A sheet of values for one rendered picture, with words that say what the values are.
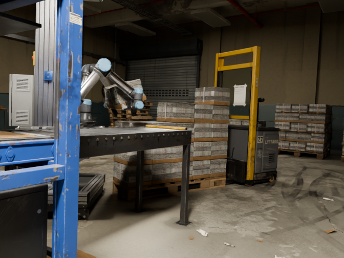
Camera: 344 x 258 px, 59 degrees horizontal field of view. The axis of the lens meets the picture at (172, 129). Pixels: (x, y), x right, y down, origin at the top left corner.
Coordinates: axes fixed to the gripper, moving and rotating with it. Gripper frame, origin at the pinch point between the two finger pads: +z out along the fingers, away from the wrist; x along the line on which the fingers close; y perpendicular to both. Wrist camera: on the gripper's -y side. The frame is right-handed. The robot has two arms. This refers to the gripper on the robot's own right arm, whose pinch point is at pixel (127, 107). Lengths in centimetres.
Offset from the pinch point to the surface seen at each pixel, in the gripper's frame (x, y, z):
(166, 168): -26, -81, 13
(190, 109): -80, -29, 18
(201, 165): -75, -100, 20
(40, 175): 97, 5, -160
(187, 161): -11, -51, -72
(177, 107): -62, -21, 15
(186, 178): -5, -64, -72
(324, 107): -510, -171, 164
